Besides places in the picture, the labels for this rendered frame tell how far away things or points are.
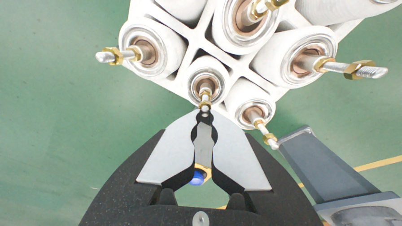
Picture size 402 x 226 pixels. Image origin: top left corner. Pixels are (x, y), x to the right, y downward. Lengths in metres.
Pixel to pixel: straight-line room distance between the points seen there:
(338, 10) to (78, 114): 0.97
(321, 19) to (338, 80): 0.40
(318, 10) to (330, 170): 0.51
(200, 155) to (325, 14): 0.34
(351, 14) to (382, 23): 0.41
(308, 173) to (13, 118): 1.51
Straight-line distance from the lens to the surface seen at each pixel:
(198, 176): 0.27
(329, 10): 0.30
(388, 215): 0.64
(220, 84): 0.21
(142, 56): 0.20
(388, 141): 1.12
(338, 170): 0.65
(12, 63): 0.93
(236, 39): 0.20
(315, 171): 0.65
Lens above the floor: 0.45
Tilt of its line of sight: 58 degrees down
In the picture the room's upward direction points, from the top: 174 degrees counter-clockwise
